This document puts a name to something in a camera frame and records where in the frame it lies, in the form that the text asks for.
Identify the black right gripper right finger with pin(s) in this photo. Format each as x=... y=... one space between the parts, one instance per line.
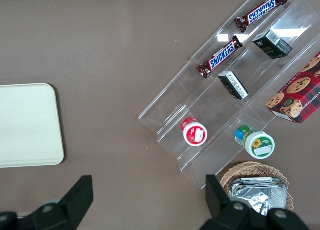
x=225 y=210

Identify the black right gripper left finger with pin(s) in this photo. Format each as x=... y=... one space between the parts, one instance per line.
x=72 y=205

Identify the light wicker basket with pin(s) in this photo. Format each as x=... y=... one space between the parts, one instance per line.
x=250 y=168

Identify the cream plastic tray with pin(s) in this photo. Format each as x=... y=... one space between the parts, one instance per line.
x=27 y=125

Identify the stacked aluminium foil containers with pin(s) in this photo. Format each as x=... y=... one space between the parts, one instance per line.
x=260 y=195

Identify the green lidded small jar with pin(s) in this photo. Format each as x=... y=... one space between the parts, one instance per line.
x=257 y=143

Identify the red lidded small jar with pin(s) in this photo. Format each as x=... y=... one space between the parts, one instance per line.
x=194 y=133

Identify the clear acrylic stepped display stand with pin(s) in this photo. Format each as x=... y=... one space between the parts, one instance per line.
x=205 y=97

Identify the small dark green box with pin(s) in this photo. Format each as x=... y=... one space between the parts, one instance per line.
x=233 y=85
x=272 y=45

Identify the red plaid cookie box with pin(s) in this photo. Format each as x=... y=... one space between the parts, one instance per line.
x=298 y=97

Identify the Snickers chocolate bar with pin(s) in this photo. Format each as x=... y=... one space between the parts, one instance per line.
x=261 y=11
x=221 y=56

